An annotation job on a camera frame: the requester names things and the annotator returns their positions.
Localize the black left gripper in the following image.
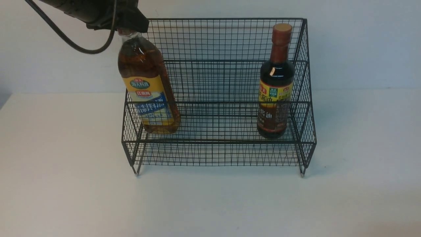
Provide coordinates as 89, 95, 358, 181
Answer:
43, 0, 149, 33

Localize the amber cooking wine bottle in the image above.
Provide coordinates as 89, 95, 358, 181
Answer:
117, 28, 181, 134

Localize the dark soy sauce bottle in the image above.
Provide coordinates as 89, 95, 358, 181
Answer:
257, 23, 295, 140

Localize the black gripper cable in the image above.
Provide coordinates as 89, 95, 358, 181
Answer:
25, 0, 119, 55

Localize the black wire mesh shelf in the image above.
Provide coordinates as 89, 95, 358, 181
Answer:
122, 18, 317, 177

